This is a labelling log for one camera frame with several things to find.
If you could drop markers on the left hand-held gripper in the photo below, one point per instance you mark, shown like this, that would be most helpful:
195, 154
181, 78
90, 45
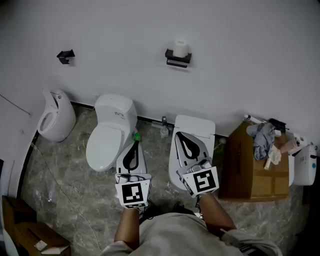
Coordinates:
132, 192

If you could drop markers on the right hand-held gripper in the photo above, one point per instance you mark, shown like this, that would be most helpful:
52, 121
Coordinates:
202, 181

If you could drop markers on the white toilet paper roll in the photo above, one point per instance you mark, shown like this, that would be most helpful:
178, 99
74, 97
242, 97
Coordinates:
180, 48

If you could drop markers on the person's left forearm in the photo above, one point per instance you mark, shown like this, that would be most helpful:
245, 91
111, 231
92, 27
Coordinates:
127, 227

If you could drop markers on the person's right forearm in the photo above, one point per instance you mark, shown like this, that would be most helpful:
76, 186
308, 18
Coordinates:
215, 215

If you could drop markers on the white flat square toilet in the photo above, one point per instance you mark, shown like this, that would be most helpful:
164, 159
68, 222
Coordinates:
195, 126

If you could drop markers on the white toilet with round tank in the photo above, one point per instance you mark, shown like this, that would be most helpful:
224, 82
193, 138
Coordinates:
107, 140

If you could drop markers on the small white paper roll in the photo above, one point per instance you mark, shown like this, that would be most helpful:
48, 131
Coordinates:
267, 163

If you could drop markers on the white urinal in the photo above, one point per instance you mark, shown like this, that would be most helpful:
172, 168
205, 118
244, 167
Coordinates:
63, 117

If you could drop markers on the white appliance with blue button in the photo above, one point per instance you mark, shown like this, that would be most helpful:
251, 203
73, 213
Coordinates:
305, 165

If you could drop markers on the small green object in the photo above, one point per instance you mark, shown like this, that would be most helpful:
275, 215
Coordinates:
137, 137

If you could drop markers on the white round brush head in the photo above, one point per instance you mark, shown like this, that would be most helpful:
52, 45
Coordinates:
222, 141

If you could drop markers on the grey floor water valve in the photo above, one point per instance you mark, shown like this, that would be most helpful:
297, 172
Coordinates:
164, 130

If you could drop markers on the large brown cardboard box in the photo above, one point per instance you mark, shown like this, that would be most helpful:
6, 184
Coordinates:
240, 165

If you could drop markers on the white wrapped tube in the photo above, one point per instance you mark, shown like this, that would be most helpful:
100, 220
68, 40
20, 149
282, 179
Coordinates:
253, 118

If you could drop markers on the grey crumpled cloth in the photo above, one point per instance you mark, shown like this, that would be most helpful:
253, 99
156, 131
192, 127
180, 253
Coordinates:
265, 142

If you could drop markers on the cream crumpled cloth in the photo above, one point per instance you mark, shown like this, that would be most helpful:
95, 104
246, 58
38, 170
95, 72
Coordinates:
275, 156

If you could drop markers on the person's grey shirt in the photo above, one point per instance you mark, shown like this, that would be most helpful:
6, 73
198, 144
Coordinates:
175, 237

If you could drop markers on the black metal holder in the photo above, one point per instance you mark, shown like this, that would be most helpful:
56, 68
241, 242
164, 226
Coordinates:
278, 124

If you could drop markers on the pink cup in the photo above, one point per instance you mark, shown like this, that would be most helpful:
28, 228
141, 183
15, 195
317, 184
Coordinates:
290, 146

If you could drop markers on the white plastic box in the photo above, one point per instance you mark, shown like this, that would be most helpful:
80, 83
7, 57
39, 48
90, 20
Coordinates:
298, 140

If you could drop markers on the small brown cardboard box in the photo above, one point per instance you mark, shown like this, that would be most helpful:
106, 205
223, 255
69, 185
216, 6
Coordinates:
32, 237

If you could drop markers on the black wall paper holder shelf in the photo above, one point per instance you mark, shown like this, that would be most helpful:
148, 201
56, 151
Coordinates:
175, 60

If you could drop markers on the black wall hook bracket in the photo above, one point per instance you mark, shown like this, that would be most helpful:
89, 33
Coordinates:
65, 55

